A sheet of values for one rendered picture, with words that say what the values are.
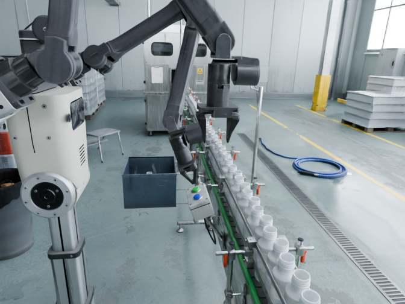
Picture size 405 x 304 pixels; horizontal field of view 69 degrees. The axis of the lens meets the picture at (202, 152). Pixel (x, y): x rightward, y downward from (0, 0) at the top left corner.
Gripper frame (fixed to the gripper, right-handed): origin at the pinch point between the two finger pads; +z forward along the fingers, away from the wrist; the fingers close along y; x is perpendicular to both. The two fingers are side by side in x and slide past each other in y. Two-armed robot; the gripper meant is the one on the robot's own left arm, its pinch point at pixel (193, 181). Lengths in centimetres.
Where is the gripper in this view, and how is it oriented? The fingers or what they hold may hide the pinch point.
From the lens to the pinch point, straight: 113.9
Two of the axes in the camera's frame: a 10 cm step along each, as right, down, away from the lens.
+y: -1.2, -3.1, 9.4
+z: 3.2, 8.9, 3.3
